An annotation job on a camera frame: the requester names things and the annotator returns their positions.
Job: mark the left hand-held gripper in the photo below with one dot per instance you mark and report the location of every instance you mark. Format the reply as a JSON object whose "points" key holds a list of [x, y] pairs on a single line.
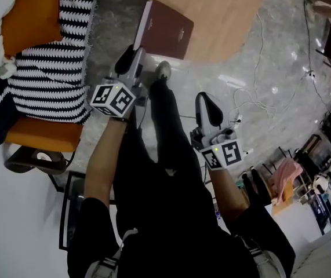
{"points": [[113, 100]]}

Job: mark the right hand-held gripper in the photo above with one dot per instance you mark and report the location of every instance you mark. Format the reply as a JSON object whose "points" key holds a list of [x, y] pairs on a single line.
{"points": [[223, 152]]}

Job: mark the brown notebook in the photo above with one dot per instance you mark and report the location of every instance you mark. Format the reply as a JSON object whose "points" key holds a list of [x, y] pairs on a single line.
{"points": [[168, 30]]}

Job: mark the orange sofa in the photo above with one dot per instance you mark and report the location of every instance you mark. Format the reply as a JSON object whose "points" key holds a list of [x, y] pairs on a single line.
{"points": [[43, 135]]}

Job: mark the person's right forearm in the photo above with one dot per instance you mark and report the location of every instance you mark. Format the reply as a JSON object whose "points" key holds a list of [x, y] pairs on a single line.
{"points": [[226, 190]]}

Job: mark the person's left forearm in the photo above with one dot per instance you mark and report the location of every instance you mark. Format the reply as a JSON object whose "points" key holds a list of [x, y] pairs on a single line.
{"points": [[104, 155]]}

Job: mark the wooden coffee table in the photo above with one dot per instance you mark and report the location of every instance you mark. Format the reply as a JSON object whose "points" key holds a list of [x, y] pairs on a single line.
{"points": [[226, 16]]}

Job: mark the person's right grey shoe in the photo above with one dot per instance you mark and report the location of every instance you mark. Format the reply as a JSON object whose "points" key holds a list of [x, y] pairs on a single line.
{"points": [[163, 69]]}

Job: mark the person's black clothed body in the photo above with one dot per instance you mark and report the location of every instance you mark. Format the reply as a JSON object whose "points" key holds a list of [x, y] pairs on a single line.
{"points": [[168, 184]]}

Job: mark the black white striped blanket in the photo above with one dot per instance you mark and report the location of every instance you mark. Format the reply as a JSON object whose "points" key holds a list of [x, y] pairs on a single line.
{"points": [[52, 82]]}

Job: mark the pink cloth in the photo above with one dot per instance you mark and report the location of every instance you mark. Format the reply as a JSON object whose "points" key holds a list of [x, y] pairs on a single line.
{"points": [[287, 175]]}

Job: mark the orange cushion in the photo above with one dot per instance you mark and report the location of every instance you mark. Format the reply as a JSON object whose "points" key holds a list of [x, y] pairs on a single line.
{"points": [[32, 19]]}

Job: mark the round white disc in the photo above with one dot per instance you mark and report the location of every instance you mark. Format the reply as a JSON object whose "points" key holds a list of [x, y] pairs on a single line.
{"points": [[43, 156]]}

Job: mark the dark wicker chair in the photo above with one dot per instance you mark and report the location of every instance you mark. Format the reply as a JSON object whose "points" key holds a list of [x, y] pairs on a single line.
{"points": [[23, 164]]}

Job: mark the black glass side table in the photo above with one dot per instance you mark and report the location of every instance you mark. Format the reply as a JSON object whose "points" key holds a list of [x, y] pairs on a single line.
{"points": [[71, 207]]}

